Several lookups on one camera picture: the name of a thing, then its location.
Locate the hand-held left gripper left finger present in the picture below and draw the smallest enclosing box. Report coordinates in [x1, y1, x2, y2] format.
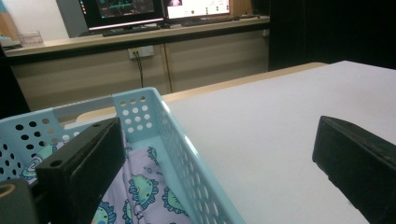
[35, 116, 127, 224]

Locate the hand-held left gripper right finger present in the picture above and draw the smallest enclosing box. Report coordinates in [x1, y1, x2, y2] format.
[311, 115, 396, 224]

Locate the purple seahorse print cloth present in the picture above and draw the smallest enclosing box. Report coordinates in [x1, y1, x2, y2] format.
[20, 133, 194, 224]

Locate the light blue plastic basket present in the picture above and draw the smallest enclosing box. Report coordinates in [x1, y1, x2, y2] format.
[0, 86, 248, 224]

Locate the beige cabinet counter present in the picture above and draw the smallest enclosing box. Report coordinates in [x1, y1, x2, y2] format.
[4, 15, 271, 112]

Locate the white table sheet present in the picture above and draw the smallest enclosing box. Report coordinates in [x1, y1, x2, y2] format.
[167, 60, 396, 224]

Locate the black curtain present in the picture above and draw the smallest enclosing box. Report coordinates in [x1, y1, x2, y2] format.
[251, 0, 396, 72]

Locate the clear plastic container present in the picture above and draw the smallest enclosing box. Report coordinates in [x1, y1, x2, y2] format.
[18, 30, 45, 49]

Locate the black keyboard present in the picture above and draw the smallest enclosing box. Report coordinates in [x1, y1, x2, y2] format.
[179, 14, 241, 28]
[102, 24, 163, 38]

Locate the wooden table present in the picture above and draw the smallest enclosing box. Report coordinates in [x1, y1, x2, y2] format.
[75, 62, 329, 123]

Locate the dark screen monitor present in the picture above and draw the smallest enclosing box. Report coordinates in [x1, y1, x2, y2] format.
[78, 0, 166, 33]

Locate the bright screen monitor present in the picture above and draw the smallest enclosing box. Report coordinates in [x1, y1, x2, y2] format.
[163, 0, 233, 21]

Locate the black socket cable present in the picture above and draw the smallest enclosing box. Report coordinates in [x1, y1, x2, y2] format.
[134, 50, 146, 89]

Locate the white wall socket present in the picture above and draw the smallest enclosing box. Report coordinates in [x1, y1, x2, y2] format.
[127, 45, 155, 60]

